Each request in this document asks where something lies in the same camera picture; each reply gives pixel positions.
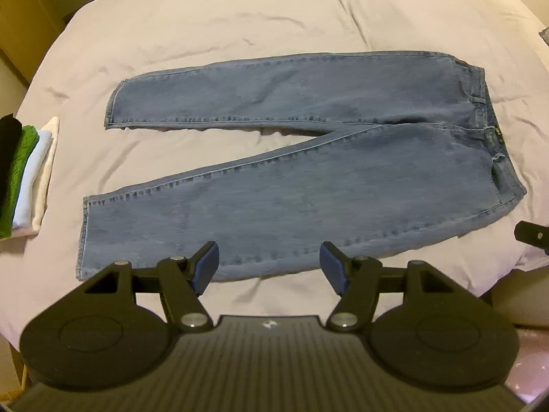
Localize grey woven cushion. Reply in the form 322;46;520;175
539;27;549;45

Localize blue denim jeans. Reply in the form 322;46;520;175
76;50;526;282

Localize folded light blue garment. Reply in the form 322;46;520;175
12;130;52;229

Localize folded green garment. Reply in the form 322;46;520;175
1;125;39;239

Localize folded white garment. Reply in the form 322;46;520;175
31;116;60;234

